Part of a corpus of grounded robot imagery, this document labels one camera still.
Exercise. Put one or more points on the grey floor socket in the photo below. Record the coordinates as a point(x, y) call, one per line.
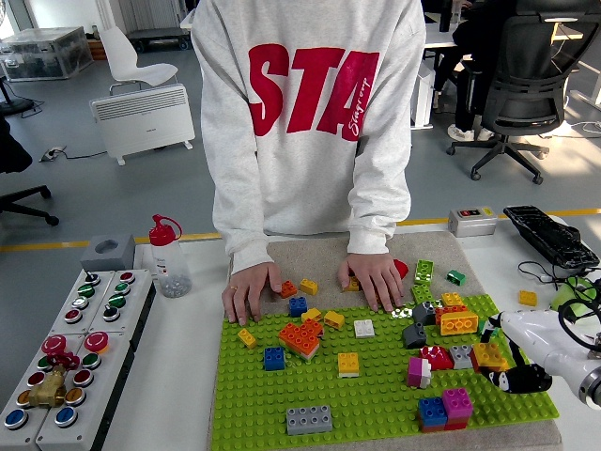
point(51, 154)

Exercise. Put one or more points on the grey emergency-stop button box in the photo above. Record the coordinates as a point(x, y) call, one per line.
point(94, 423)
point(54, 344)

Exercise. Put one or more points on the black wheeled dolly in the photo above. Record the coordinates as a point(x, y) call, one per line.
point(159, 34)

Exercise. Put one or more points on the person's right hand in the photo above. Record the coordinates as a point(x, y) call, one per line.
point(249, 291)

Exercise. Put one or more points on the yellow two-by-four brick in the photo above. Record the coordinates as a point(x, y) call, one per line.
point(460, 323)

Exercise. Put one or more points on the orange two-by-two brick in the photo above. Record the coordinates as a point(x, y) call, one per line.
point(288, 289)

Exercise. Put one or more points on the person's left hand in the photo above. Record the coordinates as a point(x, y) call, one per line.
point(373, 277)

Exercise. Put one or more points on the grey block round hole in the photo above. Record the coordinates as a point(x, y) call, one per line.
point(122, 256)

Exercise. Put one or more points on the black wrapped keyboard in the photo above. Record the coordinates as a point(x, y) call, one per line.
point(549, 237)

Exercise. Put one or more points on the black swivel chair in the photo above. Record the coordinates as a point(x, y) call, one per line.
point(23, 197)

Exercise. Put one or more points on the grey switch box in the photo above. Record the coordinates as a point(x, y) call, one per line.
point(472, 225)

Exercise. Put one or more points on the person's right forearm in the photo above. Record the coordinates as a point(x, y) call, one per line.
point(239, 225)

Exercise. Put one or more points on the white plastic chair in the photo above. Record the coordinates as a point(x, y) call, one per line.
point(150, 73)

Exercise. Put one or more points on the clear bottle red cap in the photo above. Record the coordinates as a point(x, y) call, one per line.
point(169, 272)

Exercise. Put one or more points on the grey four-button control box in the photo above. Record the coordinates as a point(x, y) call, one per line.
point(86, 290)
point(140, 300)

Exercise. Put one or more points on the dark grey sloped brick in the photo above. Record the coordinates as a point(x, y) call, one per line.
point(424, 312)
point(415, 334)

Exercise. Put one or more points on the dark green small brick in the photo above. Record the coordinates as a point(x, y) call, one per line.
point(483, 328)
point(456, 277)

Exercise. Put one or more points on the yellow on white brick stack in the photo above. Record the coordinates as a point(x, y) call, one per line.
point(349, 362)

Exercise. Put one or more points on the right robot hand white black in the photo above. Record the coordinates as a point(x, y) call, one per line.
point(540, 338)

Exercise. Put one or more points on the orange long brick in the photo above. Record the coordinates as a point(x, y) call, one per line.
point(453, 309)

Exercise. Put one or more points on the green studded baseplate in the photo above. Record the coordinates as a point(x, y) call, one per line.
point(263, 399)

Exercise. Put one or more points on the blue two-by-two brick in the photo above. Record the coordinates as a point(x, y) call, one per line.
point(298, 307)
point(274, 360)

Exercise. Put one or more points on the black stand base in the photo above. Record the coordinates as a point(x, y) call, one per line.
point(14, 105)

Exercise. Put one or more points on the grey two-by-four brick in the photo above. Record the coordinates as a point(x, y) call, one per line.
point(310, 420)
point(461, 357)

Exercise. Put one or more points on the red sloped brick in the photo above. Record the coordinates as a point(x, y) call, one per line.
point(401, 269)
point(436, 358)

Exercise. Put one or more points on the person's left forearm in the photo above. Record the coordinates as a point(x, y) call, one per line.
point(375, 221)

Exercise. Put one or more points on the white two-by-two brick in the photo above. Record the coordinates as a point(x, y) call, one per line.
point(365, 329)

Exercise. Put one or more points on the lime green long brick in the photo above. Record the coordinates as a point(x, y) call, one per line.
point(424, 271)
point(421, 293)

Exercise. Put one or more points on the black mesh office chair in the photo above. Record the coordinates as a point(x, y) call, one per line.
point(530, 84)

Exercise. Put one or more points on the brass valve red handwheel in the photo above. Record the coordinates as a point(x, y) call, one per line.
point(47, 392)

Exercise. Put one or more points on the white computer tower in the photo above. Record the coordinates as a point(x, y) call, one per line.
point(425, 94)

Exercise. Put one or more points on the white standing desk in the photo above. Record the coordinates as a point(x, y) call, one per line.
point(441, 41)
point(186, 21)
point(594, 94)

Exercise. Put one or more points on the clear storage crate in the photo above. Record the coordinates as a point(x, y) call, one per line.
point(44, 51)

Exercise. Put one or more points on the seated person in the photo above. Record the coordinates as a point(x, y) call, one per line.
point(467, 103)

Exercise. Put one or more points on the orange layered brick stack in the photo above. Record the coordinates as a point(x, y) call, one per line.
point(300, 339)

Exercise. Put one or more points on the white panel heater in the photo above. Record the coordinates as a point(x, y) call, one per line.
point(141, 124)

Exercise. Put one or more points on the yellow narrow brick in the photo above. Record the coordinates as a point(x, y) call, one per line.
point(248, 339)

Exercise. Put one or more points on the grey-brown mat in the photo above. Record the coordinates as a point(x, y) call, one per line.
point(310, 256)

